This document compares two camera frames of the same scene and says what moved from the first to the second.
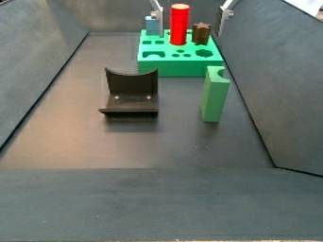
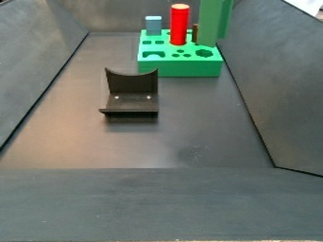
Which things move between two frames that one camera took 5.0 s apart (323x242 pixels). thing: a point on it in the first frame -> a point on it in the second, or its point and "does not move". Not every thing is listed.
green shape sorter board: (172, 60) does not move
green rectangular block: (216, 89) -> (215, 18)
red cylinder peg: (179, 23) does not move
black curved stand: (132, 94) does not move
